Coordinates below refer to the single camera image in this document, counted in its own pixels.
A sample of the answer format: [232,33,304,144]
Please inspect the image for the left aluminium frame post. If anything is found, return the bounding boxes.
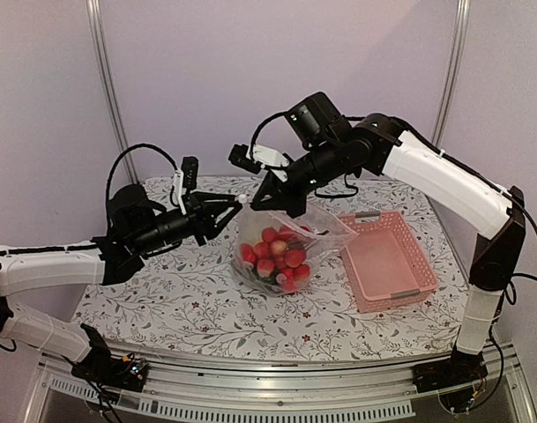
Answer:
[85,0,139,184]

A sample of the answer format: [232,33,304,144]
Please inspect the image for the red yellow peach toy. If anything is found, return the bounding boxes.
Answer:
[261,227,279,243]

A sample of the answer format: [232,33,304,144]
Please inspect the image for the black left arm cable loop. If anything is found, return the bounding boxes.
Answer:
[105,143,181,208]

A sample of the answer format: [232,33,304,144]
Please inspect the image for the front aluminium rail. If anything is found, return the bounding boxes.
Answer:
[24,342,537,422]

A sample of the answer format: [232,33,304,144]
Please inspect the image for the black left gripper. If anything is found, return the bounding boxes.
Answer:
[132,192,242,256]

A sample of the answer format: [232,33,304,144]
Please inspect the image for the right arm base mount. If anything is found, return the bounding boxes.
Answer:
[412,349,488,414]

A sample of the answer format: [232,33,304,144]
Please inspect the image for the red strawberry toy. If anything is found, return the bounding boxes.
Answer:
[276,264,311,293]

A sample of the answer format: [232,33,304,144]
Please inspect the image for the pink perforated plastic basket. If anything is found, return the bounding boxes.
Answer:
[339,211,438,314]

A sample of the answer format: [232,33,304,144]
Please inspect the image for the right aluminium frame post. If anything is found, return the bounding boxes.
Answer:
[431,0,471,146]

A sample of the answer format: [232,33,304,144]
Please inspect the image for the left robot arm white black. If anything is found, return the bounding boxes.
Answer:
[0,184,246,382]

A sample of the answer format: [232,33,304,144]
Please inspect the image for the aluminium frame post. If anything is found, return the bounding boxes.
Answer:
[85,0,139,184]
[431,0,471,146]

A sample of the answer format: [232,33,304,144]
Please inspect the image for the small red peach toy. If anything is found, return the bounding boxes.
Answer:
[256,258,275,278]

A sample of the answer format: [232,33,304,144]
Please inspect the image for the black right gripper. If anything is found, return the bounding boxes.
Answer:
[248,138,345,219]

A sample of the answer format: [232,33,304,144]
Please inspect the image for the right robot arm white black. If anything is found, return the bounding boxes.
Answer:
[244,92,526,384]

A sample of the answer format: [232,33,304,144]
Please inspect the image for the red yellow apple toy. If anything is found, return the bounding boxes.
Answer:
[270,239,287,257]

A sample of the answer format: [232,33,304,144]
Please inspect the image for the clear zip top bag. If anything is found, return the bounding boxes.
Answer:
[231,204,355,296]

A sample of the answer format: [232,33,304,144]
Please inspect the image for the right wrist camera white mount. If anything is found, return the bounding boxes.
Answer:
[228,145,290,174]

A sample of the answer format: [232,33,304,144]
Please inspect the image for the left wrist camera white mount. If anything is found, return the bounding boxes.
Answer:
[169,156,198,215]

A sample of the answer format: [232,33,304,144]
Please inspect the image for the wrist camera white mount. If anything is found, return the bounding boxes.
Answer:
[169,156,198,215]
[228,145,290,174]

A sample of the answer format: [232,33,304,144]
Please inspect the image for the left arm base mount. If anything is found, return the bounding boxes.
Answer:
[71,323,149,392]

